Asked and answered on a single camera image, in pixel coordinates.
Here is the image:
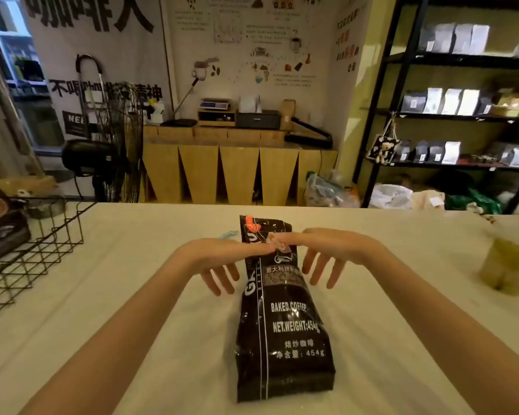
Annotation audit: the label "white banner with black letters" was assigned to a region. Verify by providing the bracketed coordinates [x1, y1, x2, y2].
[19, 0, 172, 141]

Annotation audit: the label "metal hand trolley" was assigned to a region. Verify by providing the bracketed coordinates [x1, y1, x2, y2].
[76, 54, 109, 139]

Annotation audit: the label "wooden board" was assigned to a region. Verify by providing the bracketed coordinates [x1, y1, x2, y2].
[0, 175, 58, 197]

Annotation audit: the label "person's right forearm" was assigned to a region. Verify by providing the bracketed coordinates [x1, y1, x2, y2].
[365, 245, 519, 415]

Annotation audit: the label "person's left hand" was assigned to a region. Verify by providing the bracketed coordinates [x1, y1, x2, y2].
[172, 237, 283, 297]

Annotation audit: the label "green plastic bag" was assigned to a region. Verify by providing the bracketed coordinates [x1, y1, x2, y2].
[445, 188, 502, 214]

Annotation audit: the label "white paper bags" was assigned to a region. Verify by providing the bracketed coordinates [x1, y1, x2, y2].
[238, 95, 262, 114]

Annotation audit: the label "black metal shelf rack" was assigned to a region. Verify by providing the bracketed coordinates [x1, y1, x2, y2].
[353, 0, 519, 214]

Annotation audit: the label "person's left forearm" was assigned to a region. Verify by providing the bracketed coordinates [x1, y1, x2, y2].
[19, 250, 195, 415]

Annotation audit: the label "wide grey labelled packet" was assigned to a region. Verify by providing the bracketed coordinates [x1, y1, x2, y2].
[401, 91, 428, 114]

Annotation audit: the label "grey paper packet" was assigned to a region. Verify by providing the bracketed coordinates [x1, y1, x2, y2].
[419, 26, 437, 53]

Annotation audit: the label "wooden ladder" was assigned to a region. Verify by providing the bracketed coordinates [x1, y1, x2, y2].
[0, 36, 44, 176]

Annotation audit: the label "plastic cup of green drink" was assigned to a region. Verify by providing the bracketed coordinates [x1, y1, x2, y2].
[477, 220, 519, 297]

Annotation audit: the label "black coffee bag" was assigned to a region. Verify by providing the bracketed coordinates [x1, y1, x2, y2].
[235, 214, 336, 404]

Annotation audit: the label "black arm stand with base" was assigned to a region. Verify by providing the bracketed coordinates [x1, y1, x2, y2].
[160, 77, 200, 128]

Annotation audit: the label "illustrated wall poster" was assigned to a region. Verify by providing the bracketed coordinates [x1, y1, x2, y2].
[162, 0, 343, 130]

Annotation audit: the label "wooden panelled sideboard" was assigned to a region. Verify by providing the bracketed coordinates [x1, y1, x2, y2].
[140, 124, 339, 207]

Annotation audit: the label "brown paper box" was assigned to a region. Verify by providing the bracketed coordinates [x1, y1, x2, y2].
[280, 99, 296, 131]

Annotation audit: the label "grey metal bowl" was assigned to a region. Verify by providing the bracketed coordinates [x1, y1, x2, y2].
[25, 195, 66, 220]

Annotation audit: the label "white display shelf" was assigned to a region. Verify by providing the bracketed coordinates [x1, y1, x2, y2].
[0, 0, 48, 100]

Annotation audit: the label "person's right hand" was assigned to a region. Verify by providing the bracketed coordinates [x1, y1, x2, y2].
[270, 228, 384, 290]

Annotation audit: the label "black floor fan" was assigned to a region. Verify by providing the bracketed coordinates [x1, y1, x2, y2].
[62, 81, 144, 203]

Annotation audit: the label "narrow wall poster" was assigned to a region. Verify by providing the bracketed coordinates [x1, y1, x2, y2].
[324, 0, 375, 148]

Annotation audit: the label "black sack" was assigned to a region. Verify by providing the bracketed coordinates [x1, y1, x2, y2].
[428, 168, 472, 195]

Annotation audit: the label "clear plastic bag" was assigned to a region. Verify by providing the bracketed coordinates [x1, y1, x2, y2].
[303, 170, 360, 208]

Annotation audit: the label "small white packet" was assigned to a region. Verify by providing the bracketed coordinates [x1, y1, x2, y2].
[442, 141, 462, 165]

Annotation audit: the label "hanging bag with toy bear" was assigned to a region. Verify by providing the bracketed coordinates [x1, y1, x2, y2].
[366, 114, 402, 165]

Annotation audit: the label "black wire basket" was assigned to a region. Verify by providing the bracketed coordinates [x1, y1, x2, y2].
[0, 198, 98, 327]

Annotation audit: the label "white plastic sack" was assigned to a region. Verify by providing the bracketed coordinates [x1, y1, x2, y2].
[368, 183, 414, 210]

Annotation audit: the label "small wooden open box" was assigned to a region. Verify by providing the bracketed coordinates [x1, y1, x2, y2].
[197, 109, 237, 127]

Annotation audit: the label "yellow cardboard box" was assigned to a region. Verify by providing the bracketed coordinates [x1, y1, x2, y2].
[491, 92, 519, 118]

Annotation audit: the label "black heat sealer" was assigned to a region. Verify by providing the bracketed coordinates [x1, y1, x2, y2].
[284, 117, 334, 150]

